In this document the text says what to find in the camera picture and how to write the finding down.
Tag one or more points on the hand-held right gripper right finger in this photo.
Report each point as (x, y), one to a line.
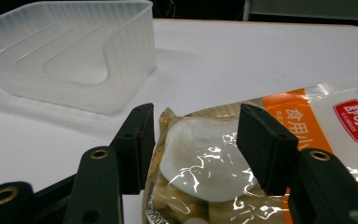
(276, 155)

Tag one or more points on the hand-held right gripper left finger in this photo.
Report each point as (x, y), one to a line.
(127, 149)

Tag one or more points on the orange and white powder bag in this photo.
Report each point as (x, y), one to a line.
(205, 168)

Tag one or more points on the translucent plastic storage box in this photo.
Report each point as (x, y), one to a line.
(74, 59)

